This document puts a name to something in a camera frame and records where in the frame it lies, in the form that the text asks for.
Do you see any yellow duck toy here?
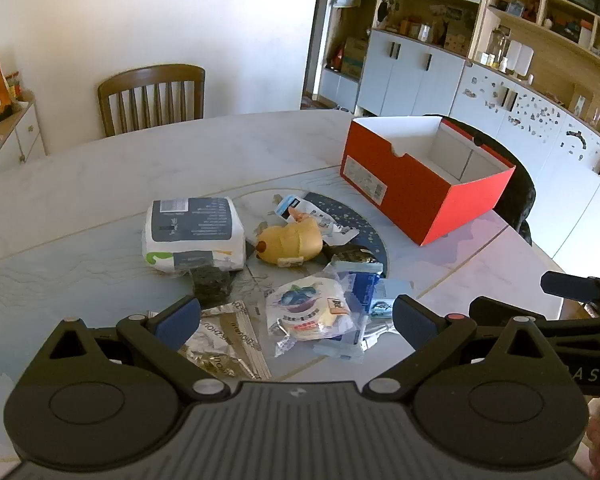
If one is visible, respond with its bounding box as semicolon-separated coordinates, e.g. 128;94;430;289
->
254;207;326;267

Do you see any white tissue pack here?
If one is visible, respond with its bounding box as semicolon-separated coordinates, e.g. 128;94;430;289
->
142;196;246;275

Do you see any brown wooden chair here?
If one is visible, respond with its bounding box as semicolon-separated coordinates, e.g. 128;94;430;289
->
97;64;206;138

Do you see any white and wood wall cabinet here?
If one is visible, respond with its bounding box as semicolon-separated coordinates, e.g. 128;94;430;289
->
305;0;600;281

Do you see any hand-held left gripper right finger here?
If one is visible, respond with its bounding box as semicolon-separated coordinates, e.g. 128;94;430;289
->
361;294;564;404

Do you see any dark seaweed packet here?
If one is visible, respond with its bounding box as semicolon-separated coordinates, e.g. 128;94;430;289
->
190;265;233;307

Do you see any white snack wrapper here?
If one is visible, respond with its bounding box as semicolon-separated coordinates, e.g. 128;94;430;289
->
271;192;361;247

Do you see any white sideboard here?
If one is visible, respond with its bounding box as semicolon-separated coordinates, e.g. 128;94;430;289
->
0;90;47;181

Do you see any black fuzzy chair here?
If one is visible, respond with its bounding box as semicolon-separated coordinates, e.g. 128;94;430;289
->
440;115;537;247

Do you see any red shoe box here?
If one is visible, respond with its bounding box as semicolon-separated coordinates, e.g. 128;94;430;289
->
340;114;517;247

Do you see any glass jar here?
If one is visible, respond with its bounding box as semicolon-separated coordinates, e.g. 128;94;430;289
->
490;27;511;68

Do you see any dark snack packet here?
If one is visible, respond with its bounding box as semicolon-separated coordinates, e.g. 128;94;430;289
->
325;244;382;266

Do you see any blue wet wipes packet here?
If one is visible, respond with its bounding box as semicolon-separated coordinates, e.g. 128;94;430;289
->
314;259;385;362

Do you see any blueberry print snack packet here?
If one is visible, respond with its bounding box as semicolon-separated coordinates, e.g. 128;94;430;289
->
265;275;361;358

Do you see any gold foil packet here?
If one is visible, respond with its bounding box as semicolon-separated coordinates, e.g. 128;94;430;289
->
179;330;242;382

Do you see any clear gold strip packet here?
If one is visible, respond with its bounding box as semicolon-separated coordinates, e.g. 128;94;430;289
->
200;300;273;382

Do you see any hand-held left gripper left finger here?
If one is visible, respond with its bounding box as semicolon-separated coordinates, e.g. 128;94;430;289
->
39;295;232;404

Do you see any cardboard box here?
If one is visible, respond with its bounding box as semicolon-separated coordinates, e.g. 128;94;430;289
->
340;37;369;79

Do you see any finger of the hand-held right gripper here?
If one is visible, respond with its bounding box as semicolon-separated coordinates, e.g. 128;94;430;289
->
468;296;600;352
540;270;600;307

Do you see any white marble desktop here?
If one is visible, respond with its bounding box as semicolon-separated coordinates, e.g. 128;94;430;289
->
0;109;567;480

